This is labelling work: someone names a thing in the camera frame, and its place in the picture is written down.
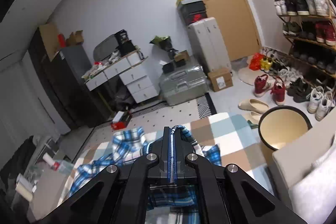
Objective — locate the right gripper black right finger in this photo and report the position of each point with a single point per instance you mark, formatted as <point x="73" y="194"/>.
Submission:
<point x="200" y="174"/>

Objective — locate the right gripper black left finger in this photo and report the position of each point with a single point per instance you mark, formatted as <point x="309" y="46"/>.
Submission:
<point x="146" y="171"/>

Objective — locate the blue white plaid shirt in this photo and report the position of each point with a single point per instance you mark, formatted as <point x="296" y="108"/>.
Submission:
<point x="129" y="145"/>

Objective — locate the patterned floor rug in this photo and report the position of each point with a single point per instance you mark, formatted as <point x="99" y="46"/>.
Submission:
<point x="153" y="117"/>

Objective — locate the checkered bed cover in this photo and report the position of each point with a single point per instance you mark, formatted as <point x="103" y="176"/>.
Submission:
<point x="238" y="144"/>

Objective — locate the red shoe box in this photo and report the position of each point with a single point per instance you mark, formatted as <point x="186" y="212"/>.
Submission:
<point x="121" y="120"/>

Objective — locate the silver hard suitcase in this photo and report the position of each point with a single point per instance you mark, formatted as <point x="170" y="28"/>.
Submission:
<point x="184" y="84"/>

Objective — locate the beige slipper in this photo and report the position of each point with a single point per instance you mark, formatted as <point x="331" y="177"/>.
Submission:
<point x="254" y="105"/>

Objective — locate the cardboard box on floor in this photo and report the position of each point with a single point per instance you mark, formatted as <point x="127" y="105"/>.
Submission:
<point x="220" y="79"/>

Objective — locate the white drawer desk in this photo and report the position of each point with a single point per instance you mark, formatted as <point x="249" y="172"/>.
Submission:
<point x="137" y="74"/>

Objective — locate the round beige black basin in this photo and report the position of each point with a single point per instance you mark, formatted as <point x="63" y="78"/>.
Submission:
<point x="282" y="125"/>

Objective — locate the left red high-top sneaker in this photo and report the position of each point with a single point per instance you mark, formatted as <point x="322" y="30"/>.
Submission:
<point x="262" y="85"/>

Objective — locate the red high-top sneaker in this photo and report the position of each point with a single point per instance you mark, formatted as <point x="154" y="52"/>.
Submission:
<point x="278" y="91"/>
<point x="262" y="85"/>

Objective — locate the right red high-top sneaker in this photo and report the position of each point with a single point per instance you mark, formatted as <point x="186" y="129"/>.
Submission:
<point x="278" y="91"/>

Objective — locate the orange plastic bag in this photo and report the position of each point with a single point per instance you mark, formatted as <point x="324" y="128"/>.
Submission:
<point x="255" y="63"/>

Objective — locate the dark cabinet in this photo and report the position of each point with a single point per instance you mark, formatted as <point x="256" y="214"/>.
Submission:
<point x="60" y="72"/>

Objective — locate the white pillow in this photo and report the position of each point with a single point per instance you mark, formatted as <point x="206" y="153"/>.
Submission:
<point x="313" y="198"/>

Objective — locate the green wrapped bouquet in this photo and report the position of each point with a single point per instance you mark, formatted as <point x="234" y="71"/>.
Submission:
<point x="163" y="42"/>

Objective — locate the grey bag on desk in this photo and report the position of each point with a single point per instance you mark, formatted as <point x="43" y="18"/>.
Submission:
<point x="105" y="49"/>

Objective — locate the white sneaker pair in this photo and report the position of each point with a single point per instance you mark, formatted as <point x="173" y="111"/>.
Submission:
<point x="320" y="102"/>

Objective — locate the yellow lid black box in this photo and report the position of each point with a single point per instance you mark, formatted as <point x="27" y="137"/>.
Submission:
<point x="191" y="11"/>

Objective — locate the wooden shoe rack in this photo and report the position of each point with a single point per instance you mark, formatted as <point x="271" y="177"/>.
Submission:
<point x="309" y="27"/>

